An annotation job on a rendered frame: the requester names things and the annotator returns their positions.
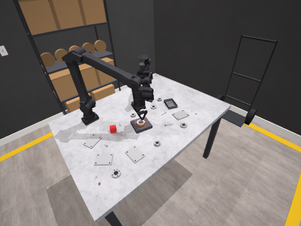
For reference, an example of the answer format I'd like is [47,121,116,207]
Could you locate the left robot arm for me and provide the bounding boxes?
[138,54,152,88]

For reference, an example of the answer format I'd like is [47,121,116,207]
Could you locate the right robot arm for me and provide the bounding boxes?
[62,47,154,125]

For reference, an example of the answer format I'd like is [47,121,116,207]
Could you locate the red cube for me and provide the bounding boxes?
[110,125,117,134]

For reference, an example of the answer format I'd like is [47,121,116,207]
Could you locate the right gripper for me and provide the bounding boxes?
[130,98,148,120]

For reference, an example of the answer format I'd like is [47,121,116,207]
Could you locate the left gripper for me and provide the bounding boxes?
[135,70,153,83]

